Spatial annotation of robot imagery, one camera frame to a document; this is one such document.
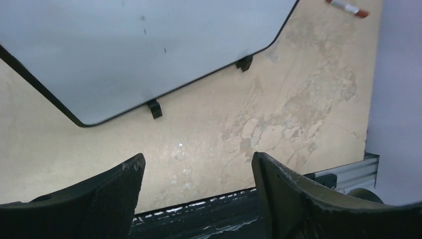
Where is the black framed whiteboard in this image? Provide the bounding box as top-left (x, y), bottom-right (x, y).
top-left (0, 0), bottom-right (297, 127)

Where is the white red marker pen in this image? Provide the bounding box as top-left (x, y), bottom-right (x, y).
top-left (325, 0), bottom-right (369, 18)

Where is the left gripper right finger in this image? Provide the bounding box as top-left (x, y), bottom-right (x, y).
top-left (252, 152), bottom-right (422, 239)

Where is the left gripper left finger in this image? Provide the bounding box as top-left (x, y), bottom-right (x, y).
top-left (0, 153), bottom-right (145, 239)

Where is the black aluminium base frame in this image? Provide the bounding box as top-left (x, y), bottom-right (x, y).
top-left (128, 153), bottom-right (379, 239)

